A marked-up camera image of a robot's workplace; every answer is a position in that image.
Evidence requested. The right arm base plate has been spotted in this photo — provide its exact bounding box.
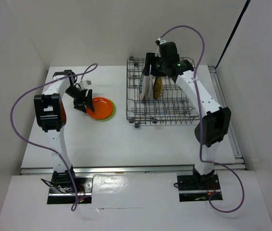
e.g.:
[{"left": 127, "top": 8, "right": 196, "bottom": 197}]
[{"left": 173, "top": 174, "right": 223, "bottom": 202}]

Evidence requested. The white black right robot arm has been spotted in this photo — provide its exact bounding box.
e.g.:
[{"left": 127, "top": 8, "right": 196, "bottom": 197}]
[{"left": 143, "top": 39, "right": 231, "bottom": 189}]

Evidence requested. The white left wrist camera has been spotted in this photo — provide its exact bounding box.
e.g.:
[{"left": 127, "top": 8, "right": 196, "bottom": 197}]
[{"left": 79, "top": 80, "right": 92, "bottom": 89}]

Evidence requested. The white plate teal rim front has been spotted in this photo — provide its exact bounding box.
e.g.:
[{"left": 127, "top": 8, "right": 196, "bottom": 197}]
[{"left": 139, "top": 74, "right": 147, "bottom": 101}]

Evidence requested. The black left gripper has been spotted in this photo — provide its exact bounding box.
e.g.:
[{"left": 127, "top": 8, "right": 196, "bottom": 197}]
[{"left": 64, "top": 85, "right": 94, "bottom": 113}]

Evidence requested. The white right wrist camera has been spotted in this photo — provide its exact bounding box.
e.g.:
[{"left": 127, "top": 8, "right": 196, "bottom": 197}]
[{"left": 155, "top": 38, "right": 167, "bottom": 57}]

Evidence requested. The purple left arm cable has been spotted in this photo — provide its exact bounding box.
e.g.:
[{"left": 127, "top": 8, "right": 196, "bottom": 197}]
[{"left": 10, "top": 63, "right": 98, "bottom": 212}]

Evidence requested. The white plate teal rim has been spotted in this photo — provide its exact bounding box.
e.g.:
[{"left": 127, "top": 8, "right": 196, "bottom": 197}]
[
  {"left": 139, "top": 74, "right": 147, "bottom": 101},
  {"left": 142, "top": 76, "right": 152, "bottom": 101}
]

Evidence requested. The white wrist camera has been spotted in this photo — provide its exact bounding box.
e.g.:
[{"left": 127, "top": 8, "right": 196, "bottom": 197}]
[
  {"left": 79, "top": 80, "right": 92, "bottom": 89},
  {"left": 155, "top": 38, "right": 167, "bottom": 57}
]

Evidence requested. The orange plate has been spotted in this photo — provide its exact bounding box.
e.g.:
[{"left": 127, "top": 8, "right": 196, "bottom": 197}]
[{"left": 87, "top": 97, "right": 112, "bottom": 120}]

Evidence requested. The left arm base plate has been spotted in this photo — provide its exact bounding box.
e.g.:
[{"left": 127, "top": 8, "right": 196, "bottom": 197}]
[{"left": 44, "top": 176, "right": 93, "bottom": 205}]

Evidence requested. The grey wire dish rack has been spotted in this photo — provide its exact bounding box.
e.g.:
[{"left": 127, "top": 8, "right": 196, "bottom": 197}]
[{"left": 125, "top": 56, "right": 199, "bottom": 128}]

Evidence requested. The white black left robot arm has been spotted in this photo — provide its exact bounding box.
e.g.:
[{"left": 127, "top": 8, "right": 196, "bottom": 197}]
[{"left": 34, "top": 70, "right": 95, "bottom": 192}]

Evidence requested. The aluminium right side rail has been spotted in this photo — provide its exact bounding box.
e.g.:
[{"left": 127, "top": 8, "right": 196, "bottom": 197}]
[{"left": 208, "top": 66, "right": 247, "bottom": 171}]

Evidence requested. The black corner strip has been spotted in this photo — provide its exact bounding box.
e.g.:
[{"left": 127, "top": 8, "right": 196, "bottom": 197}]
[{"left": 214, "top": 0, "right": 251, "bottom": 69}]

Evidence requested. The lime green plate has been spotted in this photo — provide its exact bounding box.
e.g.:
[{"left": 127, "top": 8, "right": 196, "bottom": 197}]
[{"left": 100, "top": 100, "right": 116, "bottom": 121}]

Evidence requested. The aluminium front rail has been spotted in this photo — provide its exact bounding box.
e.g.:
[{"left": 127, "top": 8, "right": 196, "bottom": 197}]
[{"left": 20, "top": 164, "right": 223, "bottom": 175}]

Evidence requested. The brown patterned plate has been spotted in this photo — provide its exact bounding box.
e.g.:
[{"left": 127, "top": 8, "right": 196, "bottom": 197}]
[{"left": 153, "top": 77, "right": 163, "bottom": 100}]

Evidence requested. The aluminium rail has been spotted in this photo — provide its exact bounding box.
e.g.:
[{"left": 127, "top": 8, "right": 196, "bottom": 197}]
[
  {"left": 20, "top": 164, "right": 223, "bottom": 175},
  {"left": 208, "top": 66, "right": 247, "bottom": 171}
]

